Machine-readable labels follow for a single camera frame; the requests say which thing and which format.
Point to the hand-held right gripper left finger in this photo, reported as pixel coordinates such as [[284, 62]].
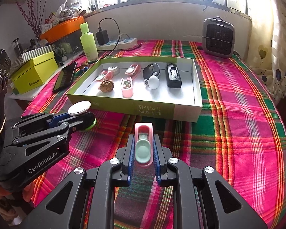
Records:
[[131, 161]]

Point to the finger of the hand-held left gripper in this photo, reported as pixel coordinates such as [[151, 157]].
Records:
[[59, 118], [83, 122]]

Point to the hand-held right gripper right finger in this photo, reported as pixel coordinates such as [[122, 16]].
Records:
[[157, 161]]

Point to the pink clip with mint pad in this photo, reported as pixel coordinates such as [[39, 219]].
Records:
[[143, 151], [101, 77], [131, 70]]

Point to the white green spool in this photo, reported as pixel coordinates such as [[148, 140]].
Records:
[[79, 107]]

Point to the large brown walnut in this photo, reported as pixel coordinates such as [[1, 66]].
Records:
[[106, 86]]

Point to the green white cardboard box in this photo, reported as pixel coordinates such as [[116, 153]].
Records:
[[157, 111]]

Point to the white round jar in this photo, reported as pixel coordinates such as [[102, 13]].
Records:
[[113, 69]]

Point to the white knob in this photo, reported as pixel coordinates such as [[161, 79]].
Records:
[[153, 82]]

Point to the black round disc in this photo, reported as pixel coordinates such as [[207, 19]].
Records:
[[149, 71]]

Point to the black rectangular battery pack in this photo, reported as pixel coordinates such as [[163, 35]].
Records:
[[173, 76]]

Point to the person's left hand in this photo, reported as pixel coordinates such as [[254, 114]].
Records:
[[28, 195]]

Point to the black smartphone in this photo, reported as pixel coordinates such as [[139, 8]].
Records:
[[64, 78]]

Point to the yellow-green box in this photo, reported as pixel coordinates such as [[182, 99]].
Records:
[[33, 76]]

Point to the blue toy figure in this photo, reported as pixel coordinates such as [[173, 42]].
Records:
[[84, 69]]

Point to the small brown walnut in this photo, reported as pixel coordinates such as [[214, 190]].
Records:
[[84, 64]]

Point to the striped box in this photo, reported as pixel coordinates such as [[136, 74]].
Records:
[[38, 51]]

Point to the pale green cup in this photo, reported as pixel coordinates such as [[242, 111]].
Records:
[[65, 47]]

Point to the green plastic bottle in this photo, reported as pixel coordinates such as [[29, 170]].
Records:
[[89, 45]]

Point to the clear storage bin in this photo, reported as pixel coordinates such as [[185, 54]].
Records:
[[71, 39]]

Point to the glass jar black lid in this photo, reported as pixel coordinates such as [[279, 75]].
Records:
[[16, 46]]

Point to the black charger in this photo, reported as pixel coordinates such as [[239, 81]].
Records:
[[102, 37]]

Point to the white blue power strip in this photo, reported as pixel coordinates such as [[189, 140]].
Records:
[[126, 43]]

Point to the orange tray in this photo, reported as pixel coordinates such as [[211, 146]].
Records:
[[64, 27]]

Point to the pink green plaid tablecloth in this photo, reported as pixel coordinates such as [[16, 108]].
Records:
[[228, 100]]

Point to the white plug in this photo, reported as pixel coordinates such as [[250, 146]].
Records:
[[125, 36]]

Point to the colourful paper packets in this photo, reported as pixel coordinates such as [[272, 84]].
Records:
[[51, 20]]

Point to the red flower branches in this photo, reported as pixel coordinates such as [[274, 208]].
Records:
[[29, 20]]

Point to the white gloves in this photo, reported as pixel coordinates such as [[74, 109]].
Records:
[[69, 10]]

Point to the grey small heater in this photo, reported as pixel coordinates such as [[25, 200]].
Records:
[[218, 38]]

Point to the patterned cream curtain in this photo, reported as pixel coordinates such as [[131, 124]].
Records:
[[276, 64]]

